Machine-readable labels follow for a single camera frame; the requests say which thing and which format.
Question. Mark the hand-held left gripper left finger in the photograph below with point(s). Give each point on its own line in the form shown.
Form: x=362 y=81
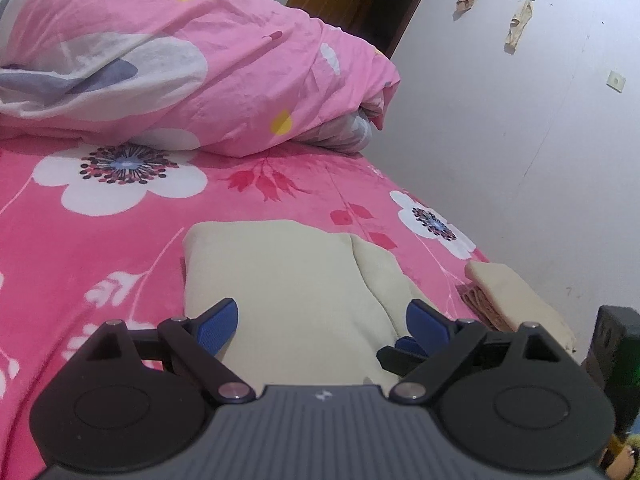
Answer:
x=220 y=327

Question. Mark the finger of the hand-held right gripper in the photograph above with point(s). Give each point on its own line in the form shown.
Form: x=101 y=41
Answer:
x=400 y=355

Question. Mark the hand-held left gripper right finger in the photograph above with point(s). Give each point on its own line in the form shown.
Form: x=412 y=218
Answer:
x=425 y=322

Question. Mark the beige zip jacket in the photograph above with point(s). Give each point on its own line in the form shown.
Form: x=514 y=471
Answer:
x=280 y=270

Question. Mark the person's right forearm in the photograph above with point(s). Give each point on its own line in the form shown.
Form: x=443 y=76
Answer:
x=625 y=460

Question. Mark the folded beige garment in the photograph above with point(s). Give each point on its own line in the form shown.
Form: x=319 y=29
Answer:
x=520 y=295

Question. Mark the pink floral bed blanket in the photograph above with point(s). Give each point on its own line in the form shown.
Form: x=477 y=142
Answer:
x=100 y=260

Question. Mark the pink floral quilt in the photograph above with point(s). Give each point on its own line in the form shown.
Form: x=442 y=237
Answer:
x=200 y=60

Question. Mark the hanging beige cloth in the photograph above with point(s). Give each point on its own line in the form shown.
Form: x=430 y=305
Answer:
x=466 y=1
x=517 y=27

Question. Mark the white wall plate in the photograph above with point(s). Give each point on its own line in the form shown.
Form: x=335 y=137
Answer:
x=616 y=81

